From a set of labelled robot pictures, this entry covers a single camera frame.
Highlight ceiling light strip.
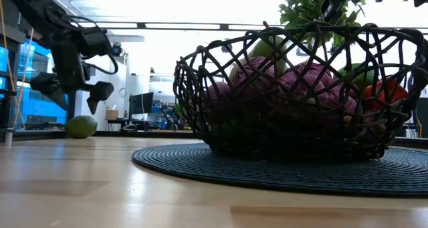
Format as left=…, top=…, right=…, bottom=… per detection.
left=70, top=21, right=285, bottom=31

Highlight yellow cable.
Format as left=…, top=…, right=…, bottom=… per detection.
left=0, top=0, right=35, bottom=130

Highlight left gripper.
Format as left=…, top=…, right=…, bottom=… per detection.
left=29, top=42, right=115, bottom=115

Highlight black aluminium table frame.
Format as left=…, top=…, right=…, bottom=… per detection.
left=0, top=127, right=428, bottom=149

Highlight blue storage shelf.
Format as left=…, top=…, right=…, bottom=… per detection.
left=152, top=100, right=175, bottom=130

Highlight black woven wire basket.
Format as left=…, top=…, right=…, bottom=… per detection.
left=173, top=20, right=428, bottom=162

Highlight small green lime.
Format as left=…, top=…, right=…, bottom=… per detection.
left=219, top=116, right=255, bottom=138

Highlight green speckled pear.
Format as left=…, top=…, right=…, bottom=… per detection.
left=228, top=35, right=289, bottom=85

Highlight potted green plant white pot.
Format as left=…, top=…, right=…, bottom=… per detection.
left=278, top=0, right=368, bottom=50

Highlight dark office desk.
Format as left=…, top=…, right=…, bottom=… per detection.
left=106, top=118, right=158, bottom=132

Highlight large blue-tinted window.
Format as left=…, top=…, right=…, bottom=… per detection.
left=0, top=37, right=73, bottom=130

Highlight black computer monitor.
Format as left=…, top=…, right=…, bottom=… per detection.
left=128, top=92, right=154, bottom=116

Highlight black cabinet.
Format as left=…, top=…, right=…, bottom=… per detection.
left=416, top=97, right=428, bottom=138

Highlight purple cabbage pieces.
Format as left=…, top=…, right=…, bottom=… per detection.
left=200, top=55, right=359, bottom=128

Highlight orange-red chili pepper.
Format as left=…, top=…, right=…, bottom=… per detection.
left=362, top=78, right=409, bottom=112

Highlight round dark woven placemat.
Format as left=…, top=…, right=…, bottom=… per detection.
left=131, top=142, right=428, bottom=198

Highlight dark green avocado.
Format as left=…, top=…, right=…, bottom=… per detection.
left=66, top=115, right=98, bottom=140

